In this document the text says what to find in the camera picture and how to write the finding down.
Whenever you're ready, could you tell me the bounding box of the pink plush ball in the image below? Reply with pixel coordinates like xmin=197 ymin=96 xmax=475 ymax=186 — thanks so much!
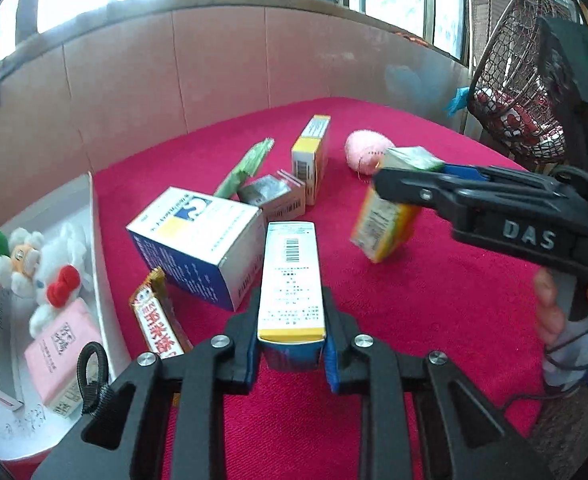
xmin=345 ymin=130 xmax=397 ymax=177

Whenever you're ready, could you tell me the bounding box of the teal cloth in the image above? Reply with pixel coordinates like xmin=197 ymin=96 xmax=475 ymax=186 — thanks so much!
xmin=444 ymin=87 xmax=470 ymax=118

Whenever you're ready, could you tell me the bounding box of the large blue white box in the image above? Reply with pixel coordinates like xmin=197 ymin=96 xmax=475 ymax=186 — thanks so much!
xmin=126 ymin=187 xmax=266 ymax=312

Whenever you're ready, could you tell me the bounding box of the white yellow medicine box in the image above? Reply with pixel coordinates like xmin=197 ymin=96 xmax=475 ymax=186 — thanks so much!
xmin=256 ymin=221 xmax=327 ymax=373

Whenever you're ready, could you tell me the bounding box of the white flower plush toy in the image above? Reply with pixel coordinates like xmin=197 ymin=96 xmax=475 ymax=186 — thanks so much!
xmin=0 ymin=230 xmax=45 ymax=292

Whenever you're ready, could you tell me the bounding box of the gold snack bar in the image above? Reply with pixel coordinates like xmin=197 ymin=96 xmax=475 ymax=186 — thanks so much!
xmin=129 ymin=267 xmax=193 ymax=361

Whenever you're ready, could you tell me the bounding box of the black cable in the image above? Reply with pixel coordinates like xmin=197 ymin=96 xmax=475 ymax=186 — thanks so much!
xmin=504 ymin=305 xmax=588 ymax=411

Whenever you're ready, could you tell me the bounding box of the black wrist strap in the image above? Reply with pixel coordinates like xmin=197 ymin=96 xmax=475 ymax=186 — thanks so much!
xmin=76 ymin=342 xmax=111 ymax=417

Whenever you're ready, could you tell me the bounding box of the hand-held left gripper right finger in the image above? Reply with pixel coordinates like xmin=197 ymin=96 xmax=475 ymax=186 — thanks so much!
xmin=321 ymin=286 xmax=555 ymax=480

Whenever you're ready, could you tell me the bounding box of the white storage box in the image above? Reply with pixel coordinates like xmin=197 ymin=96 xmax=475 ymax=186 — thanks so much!
xmin=0 ymin=172 xmax=131 ymax=461

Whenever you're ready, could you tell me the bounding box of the person's right hand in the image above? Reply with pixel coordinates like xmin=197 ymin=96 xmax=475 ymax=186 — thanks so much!
xmin=533 ymin=266 xmax=574 ymax=353

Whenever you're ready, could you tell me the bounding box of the silver box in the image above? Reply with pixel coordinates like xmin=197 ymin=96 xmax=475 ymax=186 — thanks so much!
xmin=237 ymin=170 xmax=306 ymax=218

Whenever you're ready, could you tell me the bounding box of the white plush with red bow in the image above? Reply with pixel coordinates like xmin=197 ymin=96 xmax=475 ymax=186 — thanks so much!
xmin=29 ymin=222 xmax=92 ymax=337

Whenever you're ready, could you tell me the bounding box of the yellow white barcode box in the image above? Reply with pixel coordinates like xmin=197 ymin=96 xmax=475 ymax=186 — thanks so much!
xmin=291 ymin=115 xmax=332 ymax=206

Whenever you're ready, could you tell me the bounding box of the pink embossed table cloth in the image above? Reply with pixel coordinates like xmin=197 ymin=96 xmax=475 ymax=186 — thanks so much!
xmin=4 ymin=97 xmax=565 ymax=480

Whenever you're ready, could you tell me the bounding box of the dark wicker hanging chair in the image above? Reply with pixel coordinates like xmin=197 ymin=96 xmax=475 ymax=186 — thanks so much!
xmin=466 ymin=0 xmax=588 ymax=166

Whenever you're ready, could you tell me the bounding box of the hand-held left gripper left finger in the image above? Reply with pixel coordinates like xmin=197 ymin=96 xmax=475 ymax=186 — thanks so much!
xmin=31 ymin=285 xmax=266 ymax=480

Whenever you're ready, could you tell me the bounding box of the green orange medicine box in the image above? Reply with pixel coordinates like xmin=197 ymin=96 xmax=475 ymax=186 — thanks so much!
xmin=350 ymin=146 xmax=445 ymax=263

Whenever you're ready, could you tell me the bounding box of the red white patterned cushion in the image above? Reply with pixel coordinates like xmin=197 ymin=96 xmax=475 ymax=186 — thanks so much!
xmin=474 ymin=87 xmax=567 ymax=161

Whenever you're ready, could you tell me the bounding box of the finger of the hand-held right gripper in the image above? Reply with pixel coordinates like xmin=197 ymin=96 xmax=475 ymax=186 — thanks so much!
xmin=441 ymin=164 xmax=551 ymax=189
xmin=373 ymin=166 xmax=485 ymax=221

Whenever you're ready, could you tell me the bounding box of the green packet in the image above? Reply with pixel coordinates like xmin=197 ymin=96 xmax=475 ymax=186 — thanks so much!
xmin=214 ymin=139 xmax=275 ymax=198

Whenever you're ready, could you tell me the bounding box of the pink box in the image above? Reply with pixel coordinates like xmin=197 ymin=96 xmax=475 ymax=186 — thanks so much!
xmin=24 ymin=300 xmax=106 ymax=418

